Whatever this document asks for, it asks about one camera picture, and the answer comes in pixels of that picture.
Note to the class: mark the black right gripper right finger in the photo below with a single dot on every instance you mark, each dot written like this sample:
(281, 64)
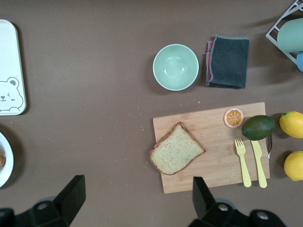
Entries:
(203, 203)

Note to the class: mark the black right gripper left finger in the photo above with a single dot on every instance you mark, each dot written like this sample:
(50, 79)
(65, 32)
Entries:
(68, 203)

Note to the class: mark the slice of brown bread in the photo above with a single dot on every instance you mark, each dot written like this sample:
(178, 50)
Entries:
(175, 151)

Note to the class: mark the round white plate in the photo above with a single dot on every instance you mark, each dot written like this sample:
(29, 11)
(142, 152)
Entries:
(7, 163)

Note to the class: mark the bread slice with filling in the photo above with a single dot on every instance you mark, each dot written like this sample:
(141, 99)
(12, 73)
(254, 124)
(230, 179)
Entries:
(2, 158)

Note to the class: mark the wooden cutting board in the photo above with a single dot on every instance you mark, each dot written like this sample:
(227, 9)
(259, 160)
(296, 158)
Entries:
(217, 156)

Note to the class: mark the yellow plastic fork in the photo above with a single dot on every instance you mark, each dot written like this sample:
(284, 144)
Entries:
(243, 163)

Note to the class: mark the yellow plastic knife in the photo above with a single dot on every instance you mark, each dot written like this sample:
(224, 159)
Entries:
(258, 163)

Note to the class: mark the toy orange slice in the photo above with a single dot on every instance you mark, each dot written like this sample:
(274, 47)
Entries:
(234, 118)

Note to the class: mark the green avocado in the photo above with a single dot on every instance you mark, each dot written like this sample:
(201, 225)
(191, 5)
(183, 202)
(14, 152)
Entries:
(258, 127)

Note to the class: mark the yellow lemon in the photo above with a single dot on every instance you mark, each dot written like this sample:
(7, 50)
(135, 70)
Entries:
(294, 165)
(292, 124)

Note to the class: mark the pale green bowl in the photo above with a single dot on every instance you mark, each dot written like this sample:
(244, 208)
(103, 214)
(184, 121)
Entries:
(175, 67)

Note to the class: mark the pink folded cloth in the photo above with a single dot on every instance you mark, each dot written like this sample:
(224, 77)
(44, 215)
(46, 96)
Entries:
(209, 63)

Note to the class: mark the dark grey folded cloth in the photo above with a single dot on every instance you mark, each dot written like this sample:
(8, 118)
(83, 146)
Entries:
(229, 61)

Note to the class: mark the cream bear print tray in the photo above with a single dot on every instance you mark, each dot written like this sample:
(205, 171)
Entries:
(9, 54)

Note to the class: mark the light blue cup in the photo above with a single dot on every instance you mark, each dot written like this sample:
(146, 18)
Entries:
(300, 61)

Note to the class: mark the pale green cup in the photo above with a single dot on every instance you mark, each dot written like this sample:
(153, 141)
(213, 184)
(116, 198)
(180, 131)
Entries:
(291, 35)

